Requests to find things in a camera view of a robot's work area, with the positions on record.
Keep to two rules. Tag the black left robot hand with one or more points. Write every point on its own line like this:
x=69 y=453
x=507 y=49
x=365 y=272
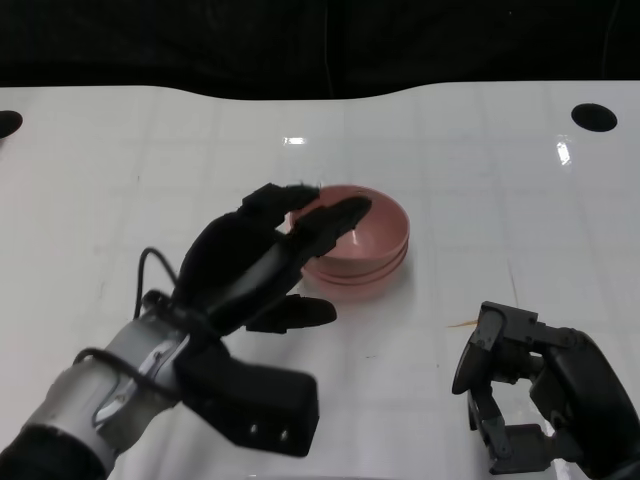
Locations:
x=225 y=260

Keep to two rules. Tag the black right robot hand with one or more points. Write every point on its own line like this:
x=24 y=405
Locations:
x=585 y=385

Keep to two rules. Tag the pink plastic bowl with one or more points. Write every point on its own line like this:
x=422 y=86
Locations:
x=365 y=268
x=382 y=220
x=360 y=291

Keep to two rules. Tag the black backdrop curtain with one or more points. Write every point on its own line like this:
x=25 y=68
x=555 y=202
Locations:
x=150 y=40

